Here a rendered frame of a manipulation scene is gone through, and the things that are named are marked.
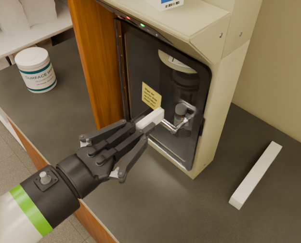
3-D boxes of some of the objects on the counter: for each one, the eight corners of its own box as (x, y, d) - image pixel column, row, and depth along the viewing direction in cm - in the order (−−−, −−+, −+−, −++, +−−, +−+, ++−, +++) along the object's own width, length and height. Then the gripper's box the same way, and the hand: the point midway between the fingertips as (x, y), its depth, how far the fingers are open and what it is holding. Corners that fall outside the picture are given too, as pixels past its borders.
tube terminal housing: (171, 95, 116) (191, -169, 58) (236, 138, 100) (351, -163, 43) (127, 127, 104) (99, -165, 46) (193, 180, 89) (273, -156, 31)
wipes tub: (47, 71, 127) (37, 43, 116) (62, 84, 121) (54, 55, 109) (21, 84, 121) (8, 55, 110) (36, 98, 115) (24, 69, 103)
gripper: (85, 199, 41) (187, 116, 52) (40, 149, 47) (140, 85, 58) (93, 219, 46) (183, 141, 57) (52, 171, 52) (141, 109, 64)
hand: (150, 121), depth 56 cm, fingers closed
